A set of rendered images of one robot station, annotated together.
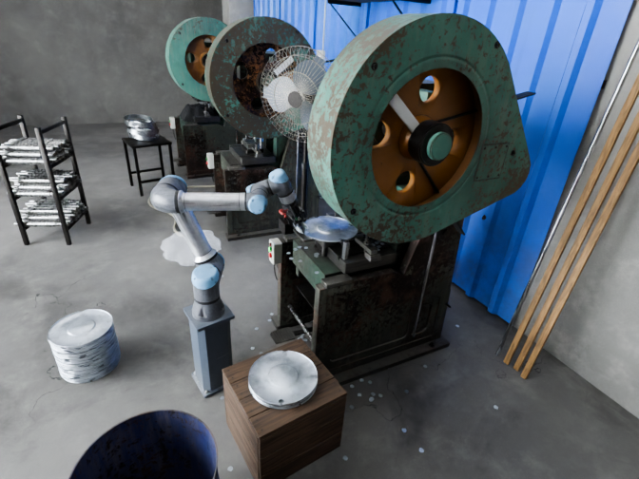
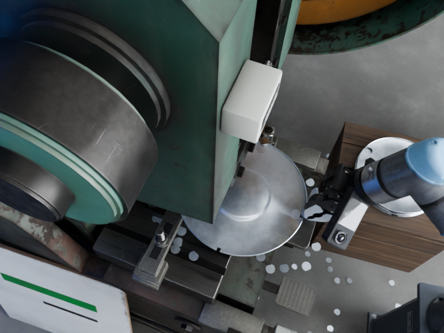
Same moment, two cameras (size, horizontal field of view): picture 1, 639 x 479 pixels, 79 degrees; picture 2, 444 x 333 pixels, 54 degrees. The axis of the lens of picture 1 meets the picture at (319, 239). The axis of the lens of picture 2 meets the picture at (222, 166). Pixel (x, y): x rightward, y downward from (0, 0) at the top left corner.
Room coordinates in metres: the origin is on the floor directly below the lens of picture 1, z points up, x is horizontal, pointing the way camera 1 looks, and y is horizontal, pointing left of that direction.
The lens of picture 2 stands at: (2.12, 0.23, 1.67)
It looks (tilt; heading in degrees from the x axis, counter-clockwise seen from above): 61 degrees down; 227
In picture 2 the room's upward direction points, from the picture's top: 4 degrees clockwise
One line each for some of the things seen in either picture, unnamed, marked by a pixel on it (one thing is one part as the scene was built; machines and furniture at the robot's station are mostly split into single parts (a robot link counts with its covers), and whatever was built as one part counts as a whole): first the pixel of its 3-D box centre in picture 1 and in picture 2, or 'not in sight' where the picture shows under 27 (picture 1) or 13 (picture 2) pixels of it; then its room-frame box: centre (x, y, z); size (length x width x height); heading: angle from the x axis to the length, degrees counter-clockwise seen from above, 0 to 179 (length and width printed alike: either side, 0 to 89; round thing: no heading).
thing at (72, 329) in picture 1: (81, 327); not in sight; (1.54, 1.20, 0.25); 0.29 x 0.29 x 0.01
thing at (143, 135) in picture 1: (147, 152); not in sight; (4.16, 1.94, 0.40); 0.45 x 0.40 x 0.79; 40
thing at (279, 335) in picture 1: (319, 327); (231, 271); (1.79, -0.04, 0.14); 0.59 x 0.10 x 0.05; 118
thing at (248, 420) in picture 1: (282, 408); (378, 199); (1.18, 0.11, 0.18); 0.40 x 0.38 x 0.35; 125
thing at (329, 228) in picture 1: (329, 228); (242, 193); (1.79, -0.05, 0.78); 0.29 x 0.29 x 0.01
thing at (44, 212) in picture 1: (44, 181); not in sight; (2.94, 2.25, 0.47); 0.46 x 0.43 x 0.95; 98
